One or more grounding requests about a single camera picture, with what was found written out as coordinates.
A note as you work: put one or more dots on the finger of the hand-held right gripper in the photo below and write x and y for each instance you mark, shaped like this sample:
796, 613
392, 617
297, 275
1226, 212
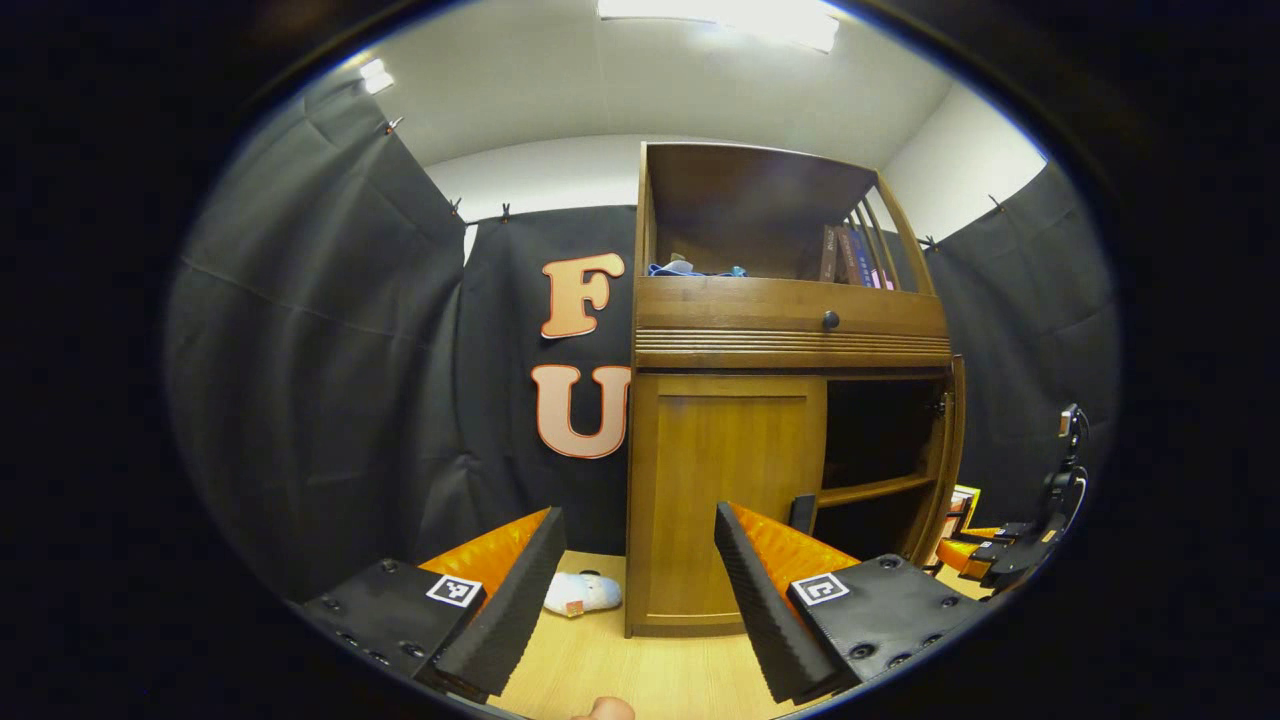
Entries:
965, 560
985, 532

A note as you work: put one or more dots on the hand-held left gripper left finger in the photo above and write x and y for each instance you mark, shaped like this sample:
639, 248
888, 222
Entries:
520, 610

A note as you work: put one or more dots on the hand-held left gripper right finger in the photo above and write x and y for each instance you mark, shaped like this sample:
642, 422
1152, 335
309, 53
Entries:
760, 610

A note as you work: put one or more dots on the wooden cabinet door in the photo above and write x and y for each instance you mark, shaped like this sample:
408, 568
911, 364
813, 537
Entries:
942, 460
720, 470

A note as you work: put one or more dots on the wooden double-door shoe cabinet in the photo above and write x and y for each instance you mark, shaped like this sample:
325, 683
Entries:
750, 200

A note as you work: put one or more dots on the metal door hinge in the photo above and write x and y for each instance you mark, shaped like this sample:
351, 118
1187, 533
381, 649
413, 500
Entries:
937, 405

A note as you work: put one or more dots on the white plush toy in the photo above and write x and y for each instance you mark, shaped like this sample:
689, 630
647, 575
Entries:
582, 594

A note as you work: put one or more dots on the wooden inner shelf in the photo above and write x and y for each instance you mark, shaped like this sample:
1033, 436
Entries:
870, 490

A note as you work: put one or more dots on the pink book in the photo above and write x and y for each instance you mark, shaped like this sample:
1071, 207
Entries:
885, 278

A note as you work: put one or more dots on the blue book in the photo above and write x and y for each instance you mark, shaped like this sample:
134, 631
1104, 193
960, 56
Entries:
865, 262

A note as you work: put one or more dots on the black backdrop cloth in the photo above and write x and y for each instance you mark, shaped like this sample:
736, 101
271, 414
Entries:
330, 380

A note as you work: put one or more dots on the dark brown book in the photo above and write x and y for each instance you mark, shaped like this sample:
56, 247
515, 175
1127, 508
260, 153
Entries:
847, 258

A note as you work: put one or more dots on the blue cloth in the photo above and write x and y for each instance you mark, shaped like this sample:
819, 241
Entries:
710, 271

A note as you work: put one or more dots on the small pale object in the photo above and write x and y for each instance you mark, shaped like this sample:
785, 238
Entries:
680, 264

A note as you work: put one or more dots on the ceiling light panel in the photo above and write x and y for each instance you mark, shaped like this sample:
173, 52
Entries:
377, 76

